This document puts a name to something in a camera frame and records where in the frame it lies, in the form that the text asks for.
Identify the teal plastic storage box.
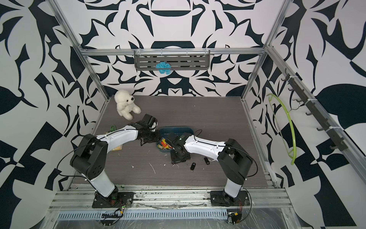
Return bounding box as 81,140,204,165
156,126,195,153

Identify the black key fob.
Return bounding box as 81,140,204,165
204,157,210,165
190,162,196,171

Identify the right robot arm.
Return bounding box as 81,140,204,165
165,133,254,198

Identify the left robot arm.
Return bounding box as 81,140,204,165
70,114,159,198

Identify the yellow sponge packet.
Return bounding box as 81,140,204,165
111,145,123,151

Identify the white teddy bear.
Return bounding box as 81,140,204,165
114,90,141,120

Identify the teal scrunchie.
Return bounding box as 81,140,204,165
155,62,172,74

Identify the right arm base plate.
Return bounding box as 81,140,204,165
210,190,251,207

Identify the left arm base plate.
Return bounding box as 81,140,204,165
92,191,134,209

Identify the white slotted cable duct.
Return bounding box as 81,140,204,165
57,209,228,220

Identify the grey slotted wall shelf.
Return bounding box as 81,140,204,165
133,49,211,71

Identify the green hose loop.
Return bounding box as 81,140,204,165
267,93,297,166

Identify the dark wall hook rail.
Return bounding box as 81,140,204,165
282,69,348,151

